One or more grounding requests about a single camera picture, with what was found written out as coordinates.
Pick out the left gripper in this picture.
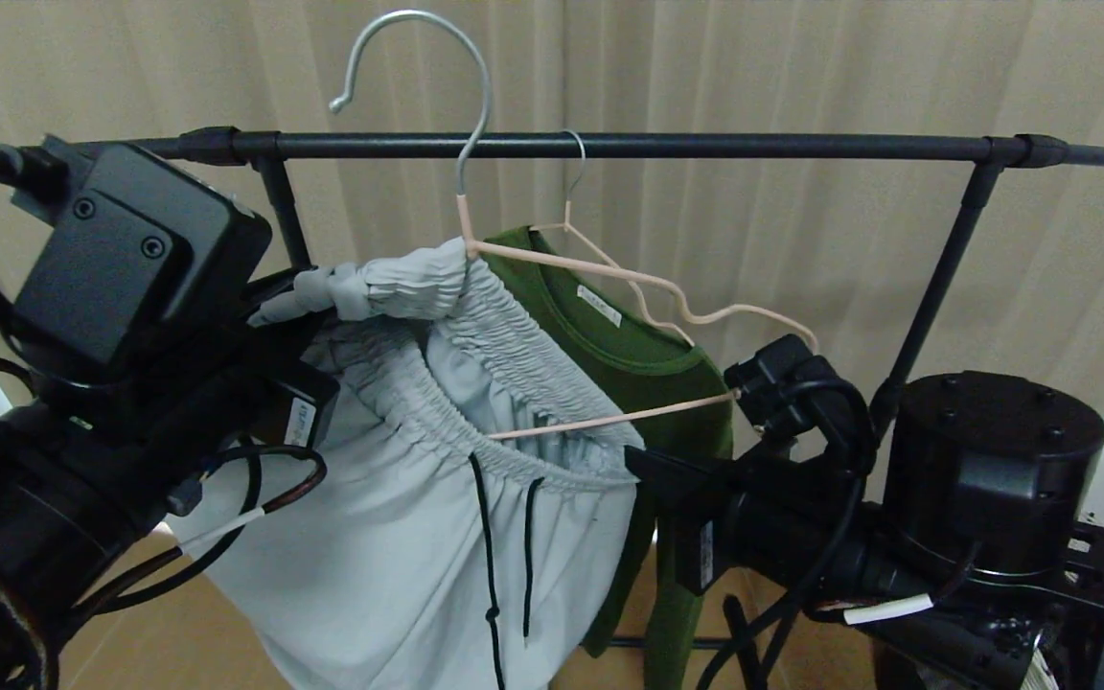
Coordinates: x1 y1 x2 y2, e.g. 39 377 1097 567
80 329 342 525

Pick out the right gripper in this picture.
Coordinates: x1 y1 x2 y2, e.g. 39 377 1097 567
677 463 905 602

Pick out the pale grey garment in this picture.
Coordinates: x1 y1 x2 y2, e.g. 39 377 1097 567
167 237 651 690

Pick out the green printed T-shirt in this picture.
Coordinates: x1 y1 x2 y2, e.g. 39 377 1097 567
482 225 736 690

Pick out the pink clothes hanger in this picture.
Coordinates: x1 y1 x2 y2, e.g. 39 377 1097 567
529 129 699 349
328 9 821 443

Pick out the black clothes rack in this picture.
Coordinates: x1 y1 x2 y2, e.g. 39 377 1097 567
0 126 1104 690

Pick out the beige curtain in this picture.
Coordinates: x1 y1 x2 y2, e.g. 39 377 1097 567
0 0 1104 538

